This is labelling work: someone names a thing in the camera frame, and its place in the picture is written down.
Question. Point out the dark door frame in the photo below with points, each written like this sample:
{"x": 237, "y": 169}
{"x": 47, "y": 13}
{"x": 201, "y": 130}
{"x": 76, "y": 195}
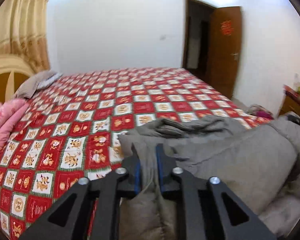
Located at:
{"x": 187, "y": 30}

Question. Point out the pink folded quilt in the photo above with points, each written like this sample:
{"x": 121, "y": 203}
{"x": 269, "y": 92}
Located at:
{"x": 5, "y": 120}

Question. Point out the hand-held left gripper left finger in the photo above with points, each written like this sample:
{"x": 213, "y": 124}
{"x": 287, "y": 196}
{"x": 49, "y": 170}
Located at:
{"x": 138, "y": 177}

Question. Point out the red printed bedsheet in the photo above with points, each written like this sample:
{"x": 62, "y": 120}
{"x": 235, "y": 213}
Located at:
{"x": 140, "y": 92}

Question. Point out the crumpled clothes pile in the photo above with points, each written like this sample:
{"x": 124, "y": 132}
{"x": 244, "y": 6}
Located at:
{"x": 260, "y": 111}

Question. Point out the beige patterned curtain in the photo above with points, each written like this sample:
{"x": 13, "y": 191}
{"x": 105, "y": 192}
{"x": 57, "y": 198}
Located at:
{"x": 20, "y": 25}

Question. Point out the wooden cabinet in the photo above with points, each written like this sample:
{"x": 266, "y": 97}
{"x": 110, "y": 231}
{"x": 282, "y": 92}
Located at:
{"x": 293, "y": 105}

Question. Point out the brown wooden door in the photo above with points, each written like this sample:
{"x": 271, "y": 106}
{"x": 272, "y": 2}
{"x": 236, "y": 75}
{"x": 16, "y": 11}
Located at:
{"x": 223, "y": 67}

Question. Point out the cream and brown headboard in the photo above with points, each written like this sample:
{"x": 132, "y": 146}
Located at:
{"x": 0, "y": 82}

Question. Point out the striped pillow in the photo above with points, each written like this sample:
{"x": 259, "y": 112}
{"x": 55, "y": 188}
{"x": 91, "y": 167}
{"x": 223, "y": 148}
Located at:
{"x": 35, "y": 83}

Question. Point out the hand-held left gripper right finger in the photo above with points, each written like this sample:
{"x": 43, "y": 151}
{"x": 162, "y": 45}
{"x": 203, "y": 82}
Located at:
{"x": 160, "y": 172}

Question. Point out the red paper door decoration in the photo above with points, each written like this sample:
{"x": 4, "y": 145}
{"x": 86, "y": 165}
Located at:
{"x": 226, "y": 28}

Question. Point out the grey puffer jacket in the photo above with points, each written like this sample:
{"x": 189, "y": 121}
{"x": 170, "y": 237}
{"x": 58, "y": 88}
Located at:
{"x": 240, "y": 150}

